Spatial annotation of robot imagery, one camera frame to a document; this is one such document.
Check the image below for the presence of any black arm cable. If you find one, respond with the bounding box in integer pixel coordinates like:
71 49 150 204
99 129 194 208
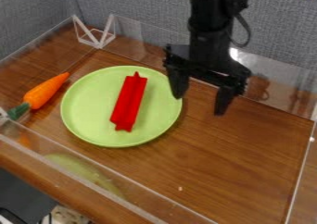
226 13 253 48

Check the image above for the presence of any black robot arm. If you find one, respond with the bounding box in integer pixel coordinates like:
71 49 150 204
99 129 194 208
163 0 251 116

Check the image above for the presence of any orange toy carrot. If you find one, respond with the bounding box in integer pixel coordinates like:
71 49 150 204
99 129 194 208
8 72 70 120

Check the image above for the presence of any clear acrylic enclosure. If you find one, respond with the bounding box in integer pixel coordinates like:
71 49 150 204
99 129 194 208
0 17 317 224

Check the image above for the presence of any green round plate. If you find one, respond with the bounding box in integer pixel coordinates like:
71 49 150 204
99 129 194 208
60 66 182 148

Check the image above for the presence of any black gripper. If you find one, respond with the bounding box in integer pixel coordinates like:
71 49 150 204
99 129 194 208
163 44 251 116

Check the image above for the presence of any red star-profile block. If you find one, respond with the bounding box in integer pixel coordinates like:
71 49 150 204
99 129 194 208
110 72 147 131

